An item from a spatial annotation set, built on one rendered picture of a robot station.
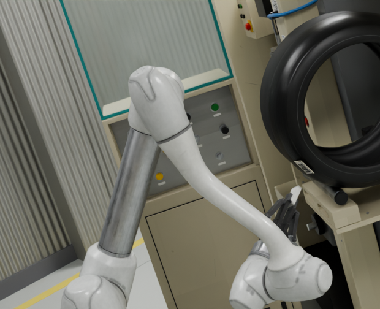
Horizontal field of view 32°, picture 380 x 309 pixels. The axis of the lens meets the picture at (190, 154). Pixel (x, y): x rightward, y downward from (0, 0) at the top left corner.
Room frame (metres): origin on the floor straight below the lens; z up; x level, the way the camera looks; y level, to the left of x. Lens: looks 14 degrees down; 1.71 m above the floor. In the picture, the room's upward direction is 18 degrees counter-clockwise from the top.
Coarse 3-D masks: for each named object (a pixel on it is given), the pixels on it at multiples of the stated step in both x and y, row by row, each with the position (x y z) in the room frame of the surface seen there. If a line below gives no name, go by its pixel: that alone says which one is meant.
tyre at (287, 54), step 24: (312, 24) 2.11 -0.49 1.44; (336, 24) 2.01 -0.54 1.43; (360, 24) 2.00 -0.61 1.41; (288, 48) 2.07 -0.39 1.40; (312, 48) 1.99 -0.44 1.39; (336, 48) 1.98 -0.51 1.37; (264, 72) 2.19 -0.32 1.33; (288, 72) 2.00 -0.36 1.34; (312, 72) 1.98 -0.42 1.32; (264, 96) 2.13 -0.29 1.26; (288, 96) 1.98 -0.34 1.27; (264, 120) 2.16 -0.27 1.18; (288, 120) 1.98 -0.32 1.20; (288, 144) 2.00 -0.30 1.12; (312, 144) 1.97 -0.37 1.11; (360, 144) 2.25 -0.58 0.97; (312, 168) 1.99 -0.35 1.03; (336, 168) 1.98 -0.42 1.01; (360, 168) 1.98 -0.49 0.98
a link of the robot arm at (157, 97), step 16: (144, 80) 1.65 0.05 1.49; (160, 80) 1.66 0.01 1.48; (144, 96) 1.64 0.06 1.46; (160, 96) 1.64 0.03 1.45; (176, 96) 1.67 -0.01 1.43; (144, 112) 1.65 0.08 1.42; (160, 112) 1.63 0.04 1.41; (176, 112) 1.64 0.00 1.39; (160, 128) 1.64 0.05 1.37; (176, 128) 1.64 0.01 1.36
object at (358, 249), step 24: (288, 0) 2.37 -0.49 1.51; (312, 0) 2.37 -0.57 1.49; (288, 24) 2.37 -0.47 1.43; (312, 96) 2.37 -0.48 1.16; (336, 96) 2.37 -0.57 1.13; (312, 120) 2.37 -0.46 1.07; (336, 120) 2.37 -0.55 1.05; (336, 144) 2.37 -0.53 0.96; (336, 240) 2.47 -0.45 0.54; (360, 240) 2.37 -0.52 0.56; (360, 264) 2.37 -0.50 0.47; (360, 288) 2.37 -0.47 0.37
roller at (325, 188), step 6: (312, 180) 2.25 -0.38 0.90; (318, 186) 2.18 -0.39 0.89; (324, 186) 2.11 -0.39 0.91; (330, 186) 2.07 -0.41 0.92; (324, 192) 2.11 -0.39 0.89; (330, 192) 2.04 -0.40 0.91; (336, 192) 2.01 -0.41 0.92; (342, 192) 2.00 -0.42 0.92; (336, 198) 1.99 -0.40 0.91; (342, 198) 1.99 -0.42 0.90; (342, 204) 2.00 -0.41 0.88
